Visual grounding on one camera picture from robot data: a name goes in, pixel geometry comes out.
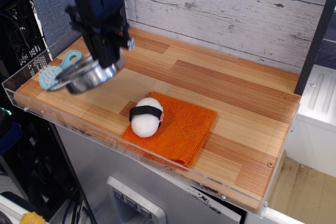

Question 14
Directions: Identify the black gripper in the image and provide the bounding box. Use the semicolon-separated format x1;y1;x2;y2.
66;0;135;68

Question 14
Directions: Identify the white plush sushi toy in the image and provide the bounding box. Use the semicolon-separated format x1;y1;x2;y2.
129;98;163;138

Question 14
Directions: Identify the blue fabric panel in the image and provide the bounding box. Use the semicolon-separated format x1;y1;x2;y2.
33;0;80;49

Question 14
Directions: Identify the black vertical post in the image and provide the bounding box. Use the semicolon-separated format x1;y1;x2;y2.
294;0;335;95

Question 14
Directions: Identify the black plastic crate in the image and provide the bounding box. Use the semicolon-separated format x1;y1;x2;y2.
1;0;47;79

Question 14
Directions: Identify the stainless steel cabinet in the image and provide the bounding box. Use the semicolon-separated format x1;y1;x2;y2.
56;126;246;223

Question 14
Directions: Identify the white metal box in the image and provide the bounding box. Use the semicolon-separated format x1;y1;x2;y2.
284;65;335;177

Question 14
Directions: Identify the light blue brush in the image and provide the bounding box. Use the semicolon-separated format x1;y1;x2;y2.
39;50;82;90

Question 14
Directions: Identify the orange towel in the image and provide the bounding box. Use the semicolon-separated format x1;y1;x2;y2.
121;91;217;167

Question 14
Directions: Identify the stainless steel pot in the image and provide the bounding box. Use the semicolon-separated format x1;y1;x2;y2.
47;53;125;94

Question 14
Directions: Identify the clear acrylic table guard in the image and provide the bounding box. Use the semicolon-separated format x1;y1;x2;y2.
1;35;301;218

